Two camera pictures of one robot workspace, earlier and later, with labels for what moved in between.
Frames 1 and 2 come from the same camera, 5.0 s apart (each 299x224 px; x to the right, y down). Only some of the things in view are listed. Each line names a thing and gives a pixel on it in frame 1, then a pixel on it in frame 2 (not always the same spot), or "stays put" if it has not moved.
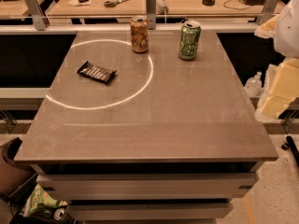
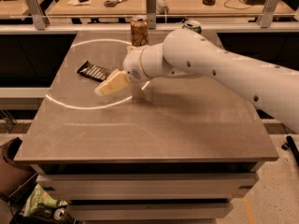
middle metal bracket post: [151, 8] stays put
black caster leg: [291, 145] stays put
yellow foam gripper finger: [268, 29] to [133, 63]
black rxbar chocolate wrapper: [96, 73] stays put
